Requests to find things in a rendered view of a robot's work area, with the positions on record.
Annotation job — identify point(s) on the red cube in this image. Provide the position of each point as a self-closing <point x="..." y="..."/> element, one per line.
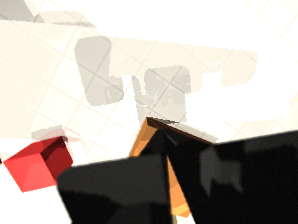
<point x="39" y="164"/>

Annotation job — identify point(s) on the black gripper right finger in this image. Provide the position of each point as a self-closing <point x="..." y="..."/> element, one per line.
<point x="204" y="172"/>

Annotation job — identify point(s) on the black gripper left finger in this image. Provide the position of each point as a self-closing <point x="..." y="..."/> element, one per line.
<point x="120" y="182"/>

